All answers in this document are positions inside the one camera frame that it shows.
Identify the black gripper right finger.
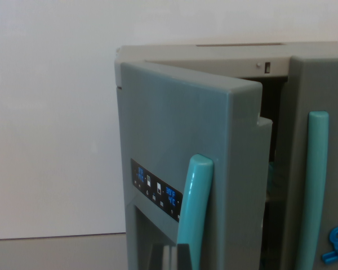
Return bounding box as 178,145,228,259
176,244,193,270

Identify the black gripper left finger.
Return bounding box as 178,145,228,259
150,244,166,270

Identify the plain grey fridge door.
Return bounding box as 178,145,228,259
278,55,338,270

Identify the beige toy fridge cabinet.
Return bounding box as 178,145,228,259
114,41,338,270

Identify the black temperature display panel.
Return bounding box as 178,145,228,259
130,158,184,223

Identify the teal handle of display door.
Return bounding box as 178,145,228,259
176,154,214,270

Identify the teal handle of plain door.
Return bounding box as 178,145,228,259
294,111,330,270

